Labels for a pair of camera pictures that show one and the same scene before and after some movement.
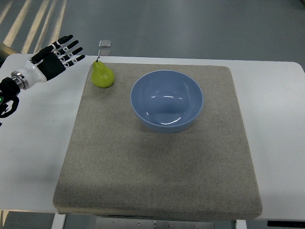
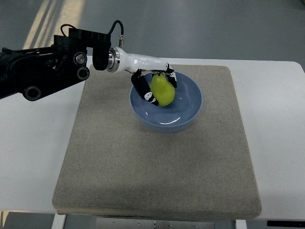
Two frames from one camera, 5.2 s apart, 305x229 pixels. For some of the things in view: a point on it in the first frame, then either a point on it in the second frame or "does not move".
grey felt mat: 115,166 does not move
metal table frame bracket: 108,223 does not move
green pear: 103,76 to 163,89
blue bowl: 167,101 does not move
